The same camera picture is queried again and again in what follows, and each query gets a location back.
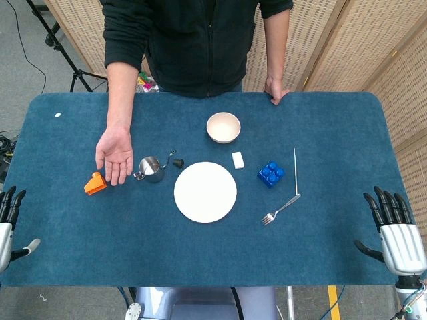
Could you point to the colourful toy pile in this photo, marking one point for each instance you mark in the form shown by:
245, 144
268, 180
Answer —
146, 83

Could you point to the silver fork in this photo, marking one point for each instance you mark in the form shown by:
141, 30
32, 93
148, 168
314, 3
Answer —
282, 208

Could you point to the person's right hand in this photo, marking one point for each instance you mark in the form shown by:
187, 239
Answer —
115, 153

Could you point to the white eraser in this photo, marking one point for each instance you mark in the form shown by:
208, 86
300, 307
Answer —
237, 160

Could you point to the white round plate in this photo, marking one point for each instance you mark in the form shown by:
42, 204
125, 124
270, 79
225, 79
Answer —
205, 192

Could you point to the silver table leg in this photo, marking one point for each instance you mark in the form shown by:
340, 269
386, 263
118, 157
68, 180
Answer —
291, 303

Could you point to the person's right forearm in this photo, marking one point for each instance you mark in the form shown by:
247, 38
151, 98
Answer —
121, 96

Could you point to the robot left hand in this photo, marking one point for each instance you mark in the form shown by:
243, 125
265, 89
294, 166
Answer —
5, 240

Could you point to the thin white stick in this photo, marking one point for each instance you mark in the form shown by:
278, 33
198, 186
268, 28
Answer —
295, 171

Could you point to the person torso black jacket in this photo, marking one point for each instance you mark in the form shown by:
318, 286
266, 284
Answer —
200, 43

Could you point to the steel gooseneck pitcher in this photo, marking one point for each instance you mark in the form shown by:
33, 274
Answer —
151, 170

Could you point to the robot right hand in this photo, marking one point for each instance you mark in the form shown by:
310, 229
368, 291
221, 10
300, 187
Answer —
402, 243

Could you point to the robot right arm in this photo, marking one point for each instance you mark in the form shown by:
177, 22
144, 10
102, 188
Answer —
405, 285

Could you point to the orange plastic object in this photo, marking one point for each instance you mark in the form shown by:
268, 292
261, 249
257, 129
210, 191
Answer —
96, 185

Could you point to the beige bowl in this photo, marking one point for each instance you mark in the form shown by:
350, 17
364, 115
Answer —
223, 128

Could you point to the blue toy block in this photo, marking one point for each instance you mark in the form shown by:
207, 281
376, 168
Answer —
270, 175

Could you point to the person's left hand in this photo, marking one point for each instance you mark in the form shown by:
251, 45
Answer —
275, 88

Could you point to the black tripod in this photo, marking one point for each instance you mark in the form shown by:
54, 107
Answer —
63, 55

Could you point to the person's left forearm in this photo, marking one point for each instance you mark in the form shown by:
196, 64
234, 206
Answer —
275, 46

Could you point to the small black stopper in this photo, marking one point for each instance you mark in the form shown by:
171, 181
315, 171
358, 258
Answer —
178, 163

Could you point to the robot torso grey blue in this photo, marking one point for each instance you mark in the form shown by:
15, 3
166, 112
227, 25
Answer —
200, 303

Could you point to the blue table cloth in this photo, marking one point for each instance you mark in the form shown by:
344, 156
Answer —
100, 240

